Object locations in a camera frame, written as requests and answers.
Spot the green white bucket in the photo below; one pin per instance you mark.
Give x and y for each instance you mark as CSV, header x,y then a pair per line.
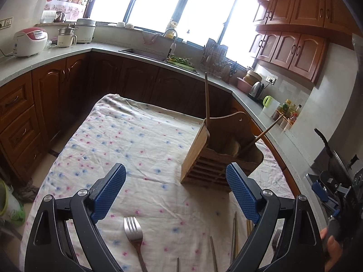
x,y
8,204

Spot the large white rice cooker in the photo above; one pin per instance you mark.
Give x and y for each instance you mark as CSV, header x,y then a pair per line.
x,y
85,31

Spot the small white electric pot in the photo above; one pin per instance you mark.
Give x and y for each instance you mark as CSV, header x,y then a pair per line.
x,y
66,38

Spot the yellow bottle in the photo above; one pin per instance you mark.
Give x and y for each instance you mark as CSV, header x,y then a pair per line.
x,y
169,32

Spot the wall socket strip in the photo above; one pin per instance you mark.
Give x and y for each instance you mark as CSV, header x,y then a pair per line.
x,y
5,23

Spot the wooden spatula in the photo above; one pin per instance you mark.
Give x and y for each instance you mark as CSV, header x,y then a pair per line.
x,y
207,99

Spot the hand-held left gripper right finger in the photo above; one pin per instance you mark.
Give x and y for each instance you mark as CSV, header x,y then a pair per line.
x,y
242,192

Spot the dark cloth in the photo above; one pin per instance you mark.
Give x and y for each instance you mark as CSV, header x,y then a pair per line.
x,y
27,192

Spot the floral print tablecloth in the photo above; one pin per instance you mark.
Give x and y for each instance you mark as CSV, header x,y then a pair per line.
x,y
127,147

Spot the kitchen sink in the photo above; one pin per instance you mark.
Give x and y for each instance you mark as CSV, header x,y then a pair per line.
x,y
141,53

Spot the person's right hand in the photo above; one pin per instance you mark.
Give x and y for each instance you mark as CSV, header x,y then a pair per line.
x,y
331,252

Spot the black frying pan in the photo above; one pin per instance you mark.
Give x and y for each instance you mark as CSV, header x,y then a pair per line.
x,y
326,144

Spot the bamboo utensil holder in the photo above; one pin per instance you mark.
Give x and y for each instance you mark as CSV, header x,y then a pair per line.
x,y
195,158

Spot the row of condiment bottles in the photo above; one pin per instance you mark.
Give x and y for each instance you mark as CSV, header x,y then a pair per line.
x,y
289,113

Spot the stainless steel kettle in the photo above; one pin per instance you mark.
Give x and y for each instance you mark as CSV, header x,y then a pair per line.
x,y
256,90

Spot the white and red rice cooker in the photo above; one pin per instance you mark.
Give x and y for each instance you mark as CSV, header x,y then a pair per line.
x,y
28,44

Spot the metal chopstick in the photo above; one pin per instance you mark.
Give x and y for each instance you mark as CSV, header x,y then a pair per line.
x,y
214,255
177,265

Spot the wooden lower cabinets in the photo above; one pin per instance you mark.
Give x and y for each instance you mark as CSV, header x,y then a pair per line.
x,y
56,90

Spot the white wall socket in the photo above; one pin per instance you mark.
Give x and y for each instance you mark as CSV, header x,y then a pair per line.
x,y
271,79

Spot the chrome kitchen faucet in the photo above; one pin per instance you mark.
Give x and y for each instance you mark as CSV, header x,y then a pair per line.
x,y
173,42

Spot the green basket of vegetables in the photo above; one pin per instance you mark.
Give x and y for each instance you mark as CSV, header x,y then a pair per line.
x,y
180,61

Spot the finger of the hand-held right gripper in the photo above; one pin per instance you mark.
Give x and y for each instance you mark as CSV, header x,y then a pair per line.
x,y
317,191

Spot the beige pot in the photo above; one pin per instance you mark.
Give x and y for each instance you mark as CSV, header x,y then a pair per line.
x,y
253,77

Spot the white cloth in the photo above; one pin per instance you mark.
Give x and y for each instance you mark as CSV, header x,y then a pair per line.
x,y
150,37

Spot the wooden upper cabinets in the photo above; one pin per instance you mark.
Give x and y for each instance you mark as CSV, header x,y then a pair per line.
x,y
300,48

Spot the wooden cabinets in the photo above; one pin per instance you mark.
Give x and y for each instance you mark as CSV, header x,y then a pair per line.
x,y
300,48
56,90

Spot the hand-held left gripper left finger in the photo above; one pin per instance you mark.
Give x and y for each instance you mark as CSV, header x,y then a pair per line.
x,y
109,192

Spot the metal dish rack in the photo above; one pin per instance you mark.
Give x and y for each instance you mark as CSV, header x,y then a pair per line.
x,y
217,59

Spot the wooden spoon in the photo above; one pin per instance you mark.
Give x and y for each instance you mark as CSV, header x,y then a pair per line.
x,y
266,130

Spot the stainless steel fork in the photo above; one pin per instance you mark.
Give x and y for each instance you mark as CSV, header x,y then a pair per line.
x,y
276,239
133,229

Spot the pink basin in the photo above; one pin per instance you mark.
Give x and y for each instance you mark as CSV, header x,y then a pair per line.
x,y
243,85

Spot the kitchen window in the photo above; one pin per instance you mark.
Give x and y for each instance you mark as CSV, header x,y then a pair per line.
x,y
204,5

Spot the glass jar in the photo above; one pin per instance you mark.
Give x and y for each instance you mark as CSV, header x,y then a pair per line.
x,y
59,17

